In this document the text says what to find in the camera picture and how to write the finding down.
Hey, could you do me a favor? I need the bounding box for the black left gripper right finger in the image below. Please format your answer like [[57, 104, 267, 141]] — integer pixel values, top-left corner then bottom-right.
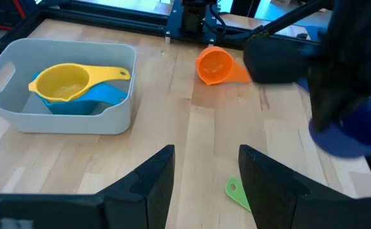
[[238, 144, 371, 229]]

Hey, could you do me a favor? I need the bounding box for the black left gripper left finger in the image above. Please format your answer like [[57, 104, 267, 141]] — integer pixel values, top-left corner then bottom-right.
[[0, 144, 176, 229]]

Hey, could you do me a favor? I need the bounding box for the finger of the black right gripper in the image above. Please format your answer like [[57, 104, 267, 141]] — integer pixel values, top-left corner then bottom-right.
[[309, 79, 371, 133], [244, 38, 319, 85]]

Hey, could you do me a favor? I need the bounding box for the purple measuring cup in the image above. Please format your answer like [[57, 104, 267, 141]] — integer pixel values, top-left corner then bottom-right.
[[308, 98, 371, 159]]

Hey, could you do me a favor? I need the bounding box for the green measuring cup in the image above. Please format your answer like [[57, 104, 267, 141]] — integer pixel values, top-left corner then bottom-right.
[[225, 177, 251, 212]]

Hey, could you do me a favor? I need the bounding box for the orange measuring cup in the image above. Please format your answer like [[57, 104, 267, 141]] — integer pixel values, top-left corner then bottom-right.
[[195, 46, 252, 86]]

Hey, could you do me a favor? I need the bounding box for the teal measuring cup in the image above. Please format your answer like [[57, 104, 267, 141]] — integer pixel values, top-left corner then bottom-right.
[[32, 71, 129, 116]]

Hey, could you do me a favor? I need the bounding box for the yellow measuring cup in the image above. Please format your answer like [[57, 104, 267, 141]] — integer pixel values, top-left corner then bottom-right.
[[28, 62, 131, 103]]

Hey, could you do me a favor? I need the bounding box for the grey plastic basket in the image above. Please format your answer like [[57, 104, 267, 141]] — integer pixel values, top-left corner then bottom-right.
[[0, 38, 137, 135]]

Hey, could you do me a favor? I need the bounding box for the red and black toolbox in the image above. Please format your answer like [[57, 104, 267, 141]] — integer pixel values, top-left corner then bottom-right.
[[0, 0, 36, 36]]

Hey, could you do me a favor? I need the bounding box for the black aluminium table frame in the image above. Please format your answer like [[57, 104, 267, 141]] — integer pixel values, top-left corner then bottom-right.
[[0, 0, 371, 198]]

